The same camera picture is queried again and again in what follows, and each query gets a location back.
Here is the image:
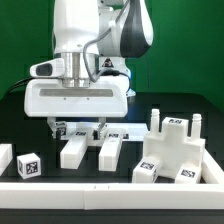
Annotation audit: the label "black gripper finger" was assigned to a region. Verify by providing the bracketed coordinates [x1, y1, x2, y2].
[47, 117, 60, 139]
[93, 117, 106, 140]

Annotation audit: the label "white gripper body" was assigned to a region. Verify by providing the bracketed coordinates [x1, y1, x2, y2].
[24, 75, 129, 117]

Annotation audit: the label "long white chair back post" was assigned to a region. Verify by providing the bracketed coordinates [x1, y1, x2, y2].
[60, 128, 124, 172]

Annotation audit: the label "white chair seat piece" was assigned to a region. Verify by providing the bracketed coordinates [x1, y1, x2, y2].
[143, 109, 205, 179]

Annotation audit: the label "small white tagged cube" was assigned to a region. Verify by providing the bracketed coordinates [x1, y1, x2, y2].
[55, 121, 67, 138]

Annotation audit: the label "white sheet with tags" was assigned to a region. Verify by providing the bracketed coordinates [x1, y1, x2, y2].
[61, 122, 148, 141]

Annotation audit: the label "white tagged cube front left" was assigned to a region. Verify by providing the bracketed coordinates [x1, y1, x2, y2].
[17, 153, 41, 179]

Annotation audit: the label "black cables at base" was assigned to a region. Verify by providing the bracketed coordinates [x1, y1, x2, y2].
[6, 77, 33, 96]

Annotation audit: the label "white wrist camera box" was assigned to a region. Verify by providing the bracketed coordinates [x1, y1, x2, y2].
[30, 58, 65, 78]

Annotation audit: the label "white U-shaped boundary frame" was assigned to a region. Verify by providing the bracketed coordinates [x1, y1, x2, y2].
[0, 143, 224, 211]

